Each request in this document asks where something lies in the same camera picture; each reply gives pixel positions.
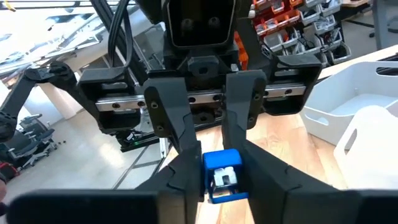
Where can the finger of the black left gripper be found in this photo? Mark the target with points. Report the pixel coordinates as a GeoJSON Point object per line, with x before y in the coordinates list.
{"type": "Point", "coordinates": [171, 109]}
{"type": "Point", "coordinates": [244, 99]}

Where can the white plastic bin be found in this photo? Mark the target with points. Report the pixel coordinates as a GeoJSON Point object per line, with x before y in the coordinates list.
{"type": "Point", "coordinates": [373, 155]}

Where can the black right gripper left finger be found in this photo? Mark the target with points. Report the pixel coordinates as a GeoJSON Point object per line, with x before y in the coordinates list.
{"type": "Point", "coordinates": [124, 208]}

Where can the grey office chair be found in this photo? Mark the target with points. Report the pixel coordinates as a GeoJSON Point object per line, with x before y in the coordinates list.
{"type": "Point", "coordinates": [31, 137]}

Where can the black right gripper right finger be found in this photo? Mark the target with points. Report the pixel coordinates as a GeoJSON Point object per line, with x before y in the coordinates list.
{"type": "Point", "coordinates": [311, 205]}

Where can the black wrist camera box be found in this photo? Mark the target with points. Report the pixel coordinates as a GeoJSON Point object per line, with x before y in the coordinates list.
{"type": "Point", "coordinates": [199, 21]}

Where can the blue mini stapler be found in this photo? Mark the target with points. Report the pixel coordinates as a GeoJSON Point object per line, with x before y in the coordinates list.
{"type": "Point", "coordinates": [222, 158]}

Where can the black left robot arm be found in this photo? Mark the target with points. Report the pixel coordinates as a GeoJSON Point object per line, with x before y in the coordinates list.
{"type": "Point", "coordinates": [18, 93]}

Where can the light grey plastic bin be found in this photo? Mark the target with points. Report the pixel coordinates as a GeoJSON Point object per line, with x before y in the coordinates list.
{"type": "Point", "coordinates": [342, 90]}

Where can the orange grey parts-bin rack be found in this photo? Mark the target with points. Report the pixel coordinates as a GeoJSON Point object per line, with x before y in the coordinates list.
{"type": "Point", "coordinates": [311, 28]}

